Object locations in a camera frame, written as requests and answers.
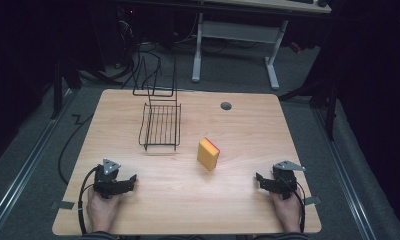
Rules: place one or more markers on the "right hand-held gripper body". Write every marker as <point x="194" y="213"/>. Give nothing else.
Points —
<point x="284" y="181"/>

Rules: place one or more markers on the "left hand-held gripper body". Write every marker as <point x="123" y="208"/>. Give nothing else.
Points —
<point x="105" y="181"/>

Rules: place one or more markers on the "person's left hand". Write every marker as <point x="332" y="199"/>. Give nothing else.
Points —
<point x="101" y="211"/>

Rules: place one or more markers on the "person's right hand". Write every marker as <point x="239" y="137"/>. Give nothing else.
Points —
<point x="288" y="213"/>

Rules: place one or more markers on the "grey tape strip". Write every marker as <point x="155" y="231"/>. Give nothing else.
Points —
<point x="64" y="204"/>
<point x="312" y="200"/>

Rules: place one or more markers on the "yellow sponge with red side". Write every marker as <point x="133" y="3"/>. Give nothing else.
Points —
<point x="208" y="155"/>

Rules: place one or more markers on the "black metal stand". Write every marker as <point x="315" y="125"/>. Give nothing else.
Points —
<point x="59" y="86"/>
<point x="321" y="93"/>

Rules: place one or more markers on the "desk with white legs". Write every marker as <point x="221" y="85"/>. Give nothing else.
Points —
<point x="241" y="31"/>

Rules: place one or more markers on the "metal floor rail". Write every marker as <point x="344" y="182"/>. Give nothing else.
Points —
<point x="24" y="170"/>
<point x="344" y="176"/>

